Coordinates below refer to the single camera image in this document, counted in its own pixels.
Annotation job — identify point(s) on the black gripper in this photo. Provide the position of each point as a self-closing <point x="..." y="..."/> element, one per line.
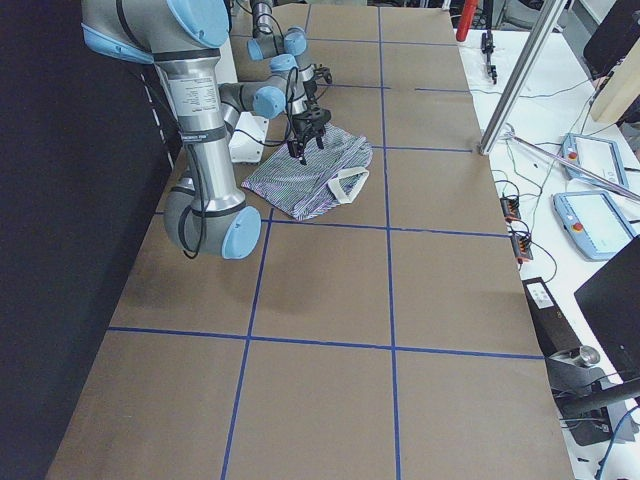
<point x="316" y="75"/>
<point x="305" y="131"/>

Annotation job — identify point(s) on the navy white striped polo shirt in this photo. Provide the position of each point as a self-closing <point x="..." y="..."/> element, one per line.
<point x="331" y="176"/>

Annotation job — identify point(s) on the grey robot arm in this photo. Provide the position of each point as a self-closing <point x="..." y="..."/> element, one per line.
<point x="268" y="40"/>
<point x="206" y="212"/>

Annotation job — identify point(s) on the red object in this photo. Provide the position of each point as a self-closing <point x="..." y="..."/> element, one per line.
<point x="466" y="19"/>

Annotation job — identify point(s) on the black tripod stick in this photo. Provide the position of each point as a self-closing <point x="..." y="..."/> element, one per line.
<point x="487" y="41"/>

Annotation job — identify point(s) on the orange black connector block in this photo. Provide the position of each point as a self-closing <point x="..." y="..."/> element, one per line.
<point x="521" y="245"/>
<point x="510" y="208"/>

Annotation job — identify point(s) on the green tipped metal rod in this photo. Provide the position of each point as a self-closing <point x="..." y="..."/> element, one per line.
<point x="509" y="134"/>

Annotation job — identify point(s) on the left teach pendant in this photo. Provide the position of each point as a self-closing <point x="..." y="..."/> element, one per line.
<point x="598" y="155"/>

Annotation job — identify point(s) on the teach pendant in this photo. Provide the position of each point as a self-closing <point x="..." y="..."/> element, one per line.
<point x="598" y="155"/>
<point x="593" y="222"/>

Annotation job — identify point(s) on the beige board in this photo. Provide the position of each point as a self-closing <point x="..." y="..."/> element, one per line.
<point x="621" y="90"/>

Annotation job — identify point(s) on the right teach pendant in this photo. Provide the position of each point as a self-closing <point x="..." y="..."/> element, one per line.
<point x="593" y="222"/>

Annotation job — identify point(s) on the black monitor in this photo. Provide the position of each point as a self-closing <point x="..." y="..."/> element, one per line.
<point x="609" y="302"/>

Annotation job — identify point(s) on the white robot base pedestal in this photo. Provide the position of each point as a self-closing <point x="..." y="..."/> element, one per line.
<point x="248" y="140"/>

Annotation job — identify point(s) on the aluminium frame post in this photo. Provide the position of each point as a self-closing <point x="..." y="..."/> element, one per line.
<point x="532" y="48"/>

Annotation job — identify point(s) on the black camera stand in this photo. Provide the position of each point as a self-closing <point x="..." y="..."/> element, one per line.
<point x="590" y="404"/>

